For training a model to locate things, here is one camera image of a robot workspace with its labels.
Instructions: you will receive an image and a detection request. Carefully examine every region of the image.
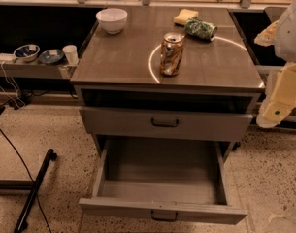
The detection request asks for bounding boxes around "white bowl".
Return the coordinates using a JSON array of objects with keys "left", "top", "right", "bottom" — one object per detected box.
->
[{"left": 96, "top": 8, "right": 128, "bottom": 34}]

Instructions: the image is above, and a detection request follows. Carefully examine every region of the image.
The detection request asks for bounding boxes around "white power strip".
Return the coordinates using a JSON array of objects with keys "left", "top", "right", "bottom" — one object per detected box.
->
[{"left": 0, "top": 53, "right": 15, "bottom": 62}]

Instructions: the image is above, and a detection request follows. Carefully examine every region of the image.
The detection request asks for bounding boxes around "grey side shelf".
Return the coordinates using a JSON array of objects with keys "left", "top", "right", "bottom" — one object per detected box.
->
[{"left": 0, "top": 60, "right": 76, "bottom": 80}]

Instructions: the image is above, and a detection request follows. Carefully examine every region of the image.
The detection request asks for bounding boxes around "white paper cup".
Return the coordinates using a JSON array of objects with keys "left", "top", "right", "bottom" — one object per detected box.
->
[{"left": 62, "top": 45, "right": 79, "bottom": 65}]

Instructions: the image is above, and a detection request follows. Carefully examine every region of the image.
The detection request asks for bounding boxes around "yellow sponge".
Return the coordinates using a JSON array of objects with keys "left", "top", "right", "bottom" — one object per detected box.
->
[{"left": 174, "top": 9, "right": 199, "bottom": 26}]

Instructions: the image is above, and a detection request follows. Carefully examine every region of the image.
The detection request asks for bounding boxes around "grey drawer cabinet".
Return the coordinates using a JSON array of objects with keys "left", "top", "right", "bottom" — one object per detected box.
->
[{"left": 71, "top": 7, "right": 264, "bottom": 143}]

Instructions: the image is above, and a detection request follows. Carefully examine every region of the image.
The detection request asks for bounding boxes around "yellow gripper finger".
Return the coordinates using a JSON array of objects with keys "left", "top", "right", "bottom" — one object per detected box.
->
[
  {"left": 254, "top": 20, "right": 279, "bottom": 47},
  {"left": 256, "top": 62, "right": 296, "bottom": 128}
]

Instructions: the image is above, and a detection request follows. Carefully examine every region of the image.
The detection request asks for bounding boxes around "white cable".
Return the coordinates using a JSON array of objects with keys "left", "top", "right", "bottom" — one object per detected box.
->
[{"left": 0, "top": 61, "right": 25, "bottom": 110}]

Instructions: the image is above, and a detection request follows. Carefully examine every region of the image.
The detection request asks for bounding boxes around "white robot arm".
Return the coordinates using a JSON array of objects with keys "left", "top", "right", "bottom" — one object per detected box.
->
[{"left": 254, "top": 0, "right": 296, "bottom": 128}]

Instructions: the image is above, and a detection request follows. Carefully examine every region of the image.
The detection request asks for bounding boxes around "blue patterned bowl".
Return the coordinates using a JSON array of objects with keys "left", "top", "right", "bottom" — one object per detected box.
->
[{"left": 14, "top": 44, "right": 40, "bottom": 62}]

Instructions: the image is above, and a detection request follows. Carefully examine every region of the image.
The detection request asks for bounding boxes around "closed grey upper drawer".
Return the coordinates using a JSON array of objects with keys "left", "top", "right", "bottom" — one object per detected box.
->
[{"left": 80, "top": 107, "right": 252, "bottom": 142}]

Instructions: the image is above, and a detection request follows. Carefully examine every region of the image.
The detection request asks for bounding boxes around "black stand leg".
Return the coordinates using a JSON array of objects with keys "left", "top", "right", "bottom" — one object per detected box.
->
[{"left": 0, "top": 149, "right": 57, "bottom": 233}]

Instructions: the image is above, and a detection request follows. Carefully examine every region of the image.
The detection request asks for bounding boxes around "orange soda can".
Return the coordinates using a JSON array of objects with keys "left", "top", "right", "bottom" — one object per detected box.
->
[{"left": 160, "top": 32, "right": 184, "bottom": 77}]

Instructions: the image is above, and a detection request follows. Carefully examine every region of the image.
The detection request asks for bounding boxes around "green crumpled can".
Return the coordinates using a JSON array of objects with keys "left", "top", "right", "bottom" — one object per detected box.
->
[{"left": 184, "top": 17, "right": 217, "bottom": 42}]

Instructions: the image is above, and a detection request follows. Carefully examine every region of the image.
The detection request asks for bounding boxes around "black cable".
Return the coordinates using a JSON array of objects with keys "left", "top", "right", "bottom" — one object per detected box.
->
[{"left": 0, "top": 122, "right": 53, "bottom": 233}]

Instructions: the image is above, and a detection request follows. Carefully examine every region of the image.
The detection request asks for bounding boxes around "open grey lower drawer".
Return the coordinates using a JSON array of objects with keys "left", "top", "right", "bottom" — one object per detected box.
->
[{"left": 80, "top": 137, "right": 247, "bottom": 224}]

